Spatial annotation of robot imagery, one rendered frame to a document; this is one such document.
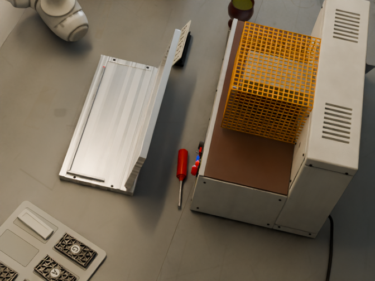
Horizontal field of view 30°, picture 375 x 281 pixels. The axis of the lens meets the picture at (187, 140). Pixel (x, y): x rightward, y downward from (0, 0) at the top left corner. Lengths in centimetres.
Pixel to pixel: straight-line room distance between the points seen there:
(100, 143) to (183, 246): 38
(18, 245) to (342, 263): 86
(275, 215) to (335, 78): 39
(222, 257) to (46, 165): 55
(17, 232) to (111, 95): 50
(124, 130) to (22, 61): 40
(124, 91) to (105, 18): 31
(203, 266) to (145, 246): 16
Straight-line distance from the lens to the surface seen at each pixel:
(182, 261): 186
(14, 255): 185
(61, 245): 184
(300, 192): 175
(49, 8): 211
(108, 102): 207
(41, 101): 210
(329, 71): 178
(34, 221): 188
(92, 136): 200
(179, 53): 217
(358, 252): 198
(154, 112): 182
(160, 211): 191
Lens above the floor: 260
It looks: 56 degrees down
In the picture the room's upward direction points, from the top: 12 degrees clockwise
